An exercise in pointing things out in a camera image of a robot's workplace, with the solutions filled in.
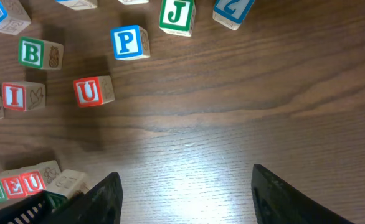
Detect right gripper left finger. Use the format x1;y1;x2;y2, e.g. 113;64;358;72
42;172;123;224

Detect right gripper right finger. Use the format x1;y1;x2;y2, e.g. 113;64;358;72
251;164;353;224

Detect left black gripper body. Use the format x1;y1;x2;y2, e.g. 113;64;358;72
0;190;83;224

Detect red u block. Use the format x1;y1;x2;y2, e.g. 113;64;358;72
73;75;115;108
19;160;61;195

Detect red E block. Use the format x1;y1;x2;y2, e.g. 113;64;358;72
0;170;27;199

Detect red I block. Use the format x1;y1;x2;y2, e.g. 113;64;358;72
1;81;46;111

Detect green R block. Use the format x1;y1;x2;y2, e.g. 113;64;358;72
45;169;92;210

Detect green B block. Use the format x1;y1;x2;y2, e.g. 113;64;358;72
18;37;64;70

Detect blue P block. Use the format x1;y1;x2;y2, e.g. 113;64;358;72
110;25;151;60

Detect blue 2 block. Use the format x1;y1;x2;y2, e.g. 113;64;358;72
212;0;255;30

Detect blue L block middle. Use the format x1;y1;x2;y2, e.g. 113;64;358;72
0;0;31;35

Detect blue 5 block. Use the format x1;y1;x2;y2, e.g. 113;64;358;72
56;0;98;11

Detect green J block right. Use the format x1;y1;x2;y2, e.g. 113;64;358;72
159;0;196;37

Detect yellow K block right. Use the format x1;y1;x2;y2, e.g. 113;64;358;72
118;0;149;5

